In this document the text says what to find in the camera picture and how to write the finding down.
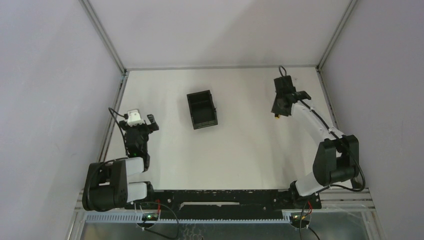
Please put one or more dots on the right small circuit board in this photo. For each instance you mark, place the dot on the right small circuit board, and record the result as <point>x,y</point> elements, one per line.
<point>296,217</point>

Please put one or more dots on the small circuit board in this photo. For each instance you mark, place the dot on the small circuit board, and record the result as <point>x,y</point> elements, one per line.
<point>150,217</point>
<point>296,217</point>

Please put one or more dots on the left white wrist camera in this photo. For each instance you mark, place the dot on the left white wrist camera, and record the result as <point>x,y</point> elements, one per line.
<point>134,118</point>

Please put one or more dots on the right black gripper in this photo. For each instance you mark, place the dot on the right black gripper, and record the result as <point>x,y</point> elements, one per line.
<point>275,109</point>

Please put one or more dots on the left small circuit board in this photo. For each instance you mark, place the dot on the left small circuit board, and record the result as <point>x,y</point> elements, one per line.
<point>150,217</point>

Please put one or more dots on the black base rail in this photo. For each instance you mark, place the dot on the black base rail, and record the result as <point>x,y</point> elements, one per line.
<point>238,204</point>

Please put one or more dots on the black plastic bin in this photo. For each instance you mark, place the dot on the black plastic bin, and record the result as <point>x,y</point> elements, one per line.
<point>202,109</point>

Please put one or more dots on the aluminium frame base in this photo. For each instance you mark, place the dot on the aluminium frame base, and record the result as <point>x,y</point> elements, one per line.
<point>344,216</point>

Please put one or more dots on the white cable duct strip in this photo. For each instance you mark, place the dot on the white cable duct strip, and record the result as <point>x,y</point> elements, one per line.
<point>132,217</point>

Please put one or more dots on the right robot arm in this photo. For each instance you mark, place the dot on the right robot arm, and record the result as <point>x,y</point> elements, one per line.
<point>337,154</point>

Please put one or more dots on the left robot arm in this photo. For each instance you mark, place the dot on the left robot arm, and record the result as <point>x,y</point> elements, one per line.
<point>107,186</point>

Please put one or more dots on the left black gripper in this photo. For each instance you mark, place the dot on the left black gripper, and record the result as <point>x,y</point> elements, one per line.
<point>138,126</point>

